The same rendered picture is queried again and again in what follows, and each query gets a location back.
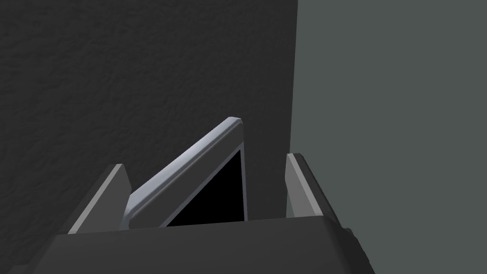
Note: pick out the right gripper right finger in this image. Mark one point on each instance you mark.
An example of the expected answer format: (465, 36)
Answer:
(304, 186)

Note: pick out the grey framed black screen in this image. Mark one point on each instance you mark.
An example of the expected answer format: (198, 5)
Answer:
(213, 190)

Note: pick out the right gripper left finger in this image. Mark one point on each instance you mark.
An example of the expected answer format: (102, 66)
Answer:
(110, 198)

